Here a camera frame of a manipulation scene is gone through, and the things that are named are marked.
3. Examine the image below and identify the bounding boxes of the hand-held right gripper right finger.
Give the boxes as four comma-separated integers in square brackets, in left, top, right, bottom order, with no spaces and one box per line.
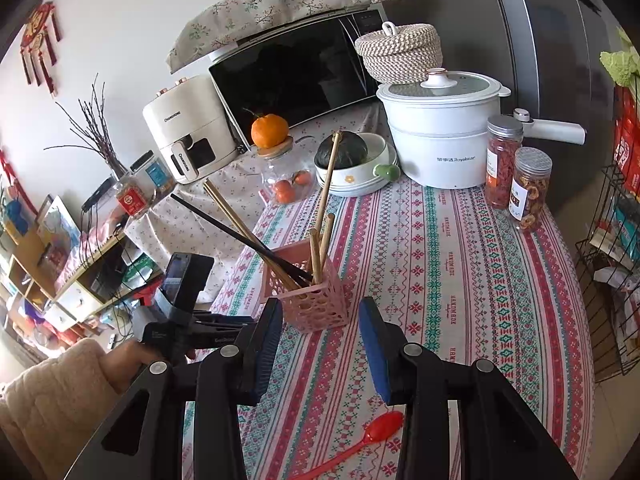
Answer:
[357,296,581,480]

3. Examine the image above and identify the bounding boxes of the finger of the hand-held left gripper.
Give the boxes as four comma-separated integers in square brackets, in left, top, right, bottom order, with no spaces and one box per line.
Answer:
[192,310,257,332]

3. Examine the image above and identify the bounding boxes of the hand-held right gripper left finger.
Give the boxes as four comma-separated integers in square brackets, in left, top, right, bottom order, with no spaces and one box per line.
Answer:
[62,297,285,480]

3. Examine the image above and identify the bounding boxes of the pink perforated plastic basket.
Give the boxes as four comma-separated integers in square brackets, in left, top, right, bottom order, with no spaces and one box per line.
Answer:
[260,242,350,334]

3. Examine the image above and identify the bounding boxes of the black chopstick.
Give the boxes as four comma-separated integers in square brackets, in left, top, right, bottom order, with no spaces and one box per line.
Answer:
[247,240,303,292]
[170,192,315,283]

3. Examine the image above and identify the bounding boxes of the red plastic spoon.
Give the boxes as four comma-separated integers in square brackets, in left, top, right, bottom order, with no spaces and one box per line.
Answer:
[287,410,405,480]

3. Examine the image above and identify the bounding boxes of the wooden chopstick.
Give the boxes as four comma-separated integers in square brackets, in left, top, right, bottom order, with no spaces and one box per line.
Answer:
[308,228,324,285]
[312,131,342,285]
[202,182,297,290]
[208,179,302,287]
[319,213,336,284]

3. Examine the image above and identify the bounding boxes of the person's left forearm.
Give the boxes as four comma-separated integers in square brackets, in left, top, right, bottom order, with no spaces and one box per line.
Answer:
[0,337,122,480]

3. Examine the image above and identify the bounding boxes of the person's left hand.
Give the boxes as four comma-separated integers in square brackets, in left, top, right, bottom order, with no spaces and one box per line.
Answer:
[102,342,198,395]

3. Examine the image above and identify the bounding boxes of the white red-flowered cloth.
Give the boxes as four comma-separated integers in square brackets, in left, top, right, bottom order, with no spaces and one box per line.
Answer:
[124,105,388,307]

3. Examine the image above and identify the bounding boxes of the clear jar with red label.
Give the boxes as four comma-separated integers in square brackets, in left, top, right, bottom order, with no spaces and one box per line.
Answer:
[112,175,151,220]

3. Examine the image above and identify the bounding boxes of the patterned striped tablecloth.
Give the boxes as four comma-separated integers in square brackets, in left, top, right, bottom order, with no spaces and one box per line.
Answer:
[182,175,597,480]

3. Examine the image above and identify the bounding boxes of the clear jar with teal label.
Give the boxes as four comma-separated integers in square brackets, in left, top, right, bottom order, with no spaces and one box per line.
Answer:
[130,150,176,197]

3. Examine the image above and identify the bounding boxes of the wooden shelf unit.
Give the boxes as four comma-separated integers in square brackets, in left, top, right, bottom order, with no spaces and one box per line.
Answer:
[0,210,132,357]

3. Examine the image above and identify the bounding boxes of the picture book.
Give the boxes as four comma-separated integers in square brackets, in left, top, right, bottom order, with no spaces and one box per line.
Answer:
[37,195,82,262]

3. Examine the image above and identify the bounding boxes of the glass jar with wooden lid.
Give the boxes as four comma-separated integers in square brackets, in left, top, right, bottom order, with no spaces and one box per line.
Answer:
[254,139,319,206]

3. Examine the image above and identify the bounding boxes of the cream air fryer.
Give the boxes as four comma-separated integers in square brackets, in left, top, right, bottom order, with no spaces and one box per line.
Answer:
[142,75,239,185]

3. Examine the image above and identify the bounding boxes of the large orange with leaf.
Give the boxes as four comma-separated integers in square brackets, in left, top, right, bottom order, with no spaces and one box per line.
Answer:
[244,107,290,150]

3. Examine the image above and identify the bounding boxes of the dried branches in vase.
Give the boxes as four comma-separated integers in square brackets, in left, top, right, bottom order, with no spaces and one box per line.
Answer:
[44,74,132,182]

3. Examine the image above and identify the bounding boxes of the dark green pumpkin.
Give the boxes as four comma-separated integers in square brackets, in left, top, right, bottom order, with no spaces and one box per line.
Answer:
[315,132,370,170]

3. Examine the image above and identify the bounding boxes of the white electric cooking pot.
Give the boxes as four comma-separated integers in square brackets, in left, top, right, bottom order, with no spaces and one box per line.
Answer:
[376,67,587,190]

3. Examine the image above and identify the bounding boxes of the jar of red dried fruit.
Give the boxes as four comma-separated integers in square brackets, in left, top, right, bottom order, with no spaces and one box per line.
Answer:
[486,115,525,210]

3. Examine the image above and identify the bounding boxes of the jar of dried fruit slices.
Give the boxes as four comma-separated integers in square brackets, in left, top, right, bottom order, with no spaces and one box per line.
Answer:
[507,146,554,233]

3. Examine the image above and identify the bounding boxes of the black microwave oven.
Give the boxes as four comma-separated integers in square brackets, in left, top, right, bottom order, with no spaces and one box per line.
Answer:
[207,2,392,132]

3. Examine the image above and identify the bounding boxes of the floral microwave cover cloth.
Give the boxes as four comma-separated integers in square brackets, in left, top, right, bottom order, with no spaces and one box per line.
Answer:
[166,0,414,79]

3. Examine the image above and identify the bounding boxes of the woven lidded basket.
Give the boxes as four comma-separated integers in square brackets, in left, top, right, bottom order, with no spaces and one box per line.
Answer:
[355,21,445,85]

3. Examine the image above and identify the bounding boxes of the red snack packets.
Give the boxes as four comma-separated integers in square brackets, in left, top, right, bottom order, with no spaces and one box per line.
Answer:
[612,85,640,182]

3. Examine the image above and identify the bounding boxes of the grey refrigerator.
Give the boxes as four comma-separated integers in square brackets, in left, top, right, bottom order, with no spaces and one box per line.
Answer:
[482,0,628,201]

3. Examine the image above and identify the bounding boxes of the napa cabbage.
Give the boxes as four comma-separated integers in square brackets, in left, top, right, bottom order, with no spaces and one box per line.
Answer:
[600,27,640,87]

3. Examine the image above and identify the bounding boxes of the white bowl with green handle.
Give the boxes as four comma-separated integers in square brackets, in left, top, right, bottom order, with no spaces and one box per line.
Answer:
[314,132,400,198]

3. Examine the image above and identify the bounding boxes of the black wire rack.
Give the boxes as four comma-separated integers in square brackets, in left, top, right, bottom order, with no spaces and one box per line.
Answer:
[575,85,640,384]

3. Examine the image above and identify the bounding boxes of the red hanging wall ornament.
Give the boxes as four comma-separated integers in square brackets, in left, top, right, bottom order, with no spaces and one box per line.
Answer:
[20,2,62,97]

